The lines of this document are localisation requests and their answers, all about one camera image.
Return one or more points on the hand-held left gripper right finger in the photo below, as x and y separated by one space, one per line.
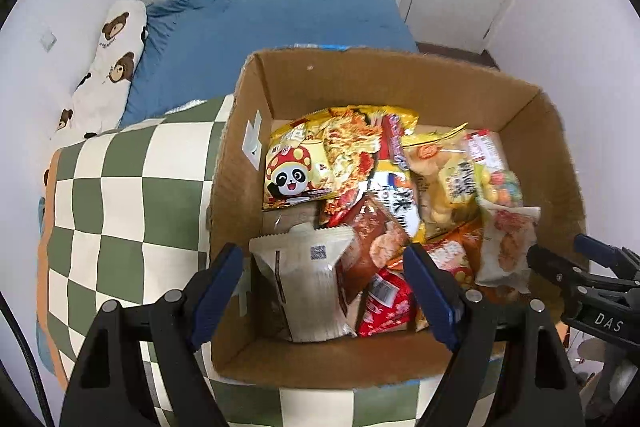
429 293

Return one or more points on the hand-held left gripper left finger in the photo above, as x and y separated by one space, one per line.
217 292

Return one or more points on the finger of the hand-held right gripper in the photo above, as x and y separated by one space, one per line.
552 266
602 252

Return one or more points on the orange snack packet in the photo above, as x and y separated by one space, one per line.
455 252

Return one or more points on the white pastry packet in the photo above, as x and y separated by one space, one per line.
507 242

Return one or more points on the brown red snack packet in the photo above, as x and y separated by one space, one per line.
375 247

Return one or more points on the white snack packet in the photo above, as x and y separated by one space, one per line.
310 287

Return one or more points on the yellow pastry bag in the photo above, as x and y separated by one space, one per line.
445 187

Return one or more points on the red white candy packet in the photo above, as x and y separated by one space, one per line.
492 167

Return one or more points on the yellow panda snack bag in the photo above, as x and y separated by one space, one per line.
295 172

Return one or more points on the yellow black noodle pack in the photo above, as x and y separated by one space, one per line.
350 147

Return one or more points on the brown cardboard box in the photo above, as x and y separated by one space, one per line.
380 77

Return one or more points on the green white checkered blanket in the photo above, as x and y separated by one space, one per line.
125 217

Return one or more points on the white bear print pillow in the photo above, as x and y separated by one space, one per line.
107 82

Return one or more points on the blue bed sheet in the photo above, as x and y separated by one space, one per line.
270 37

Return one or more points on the white wall socket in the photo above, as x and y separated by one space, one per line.
48 42

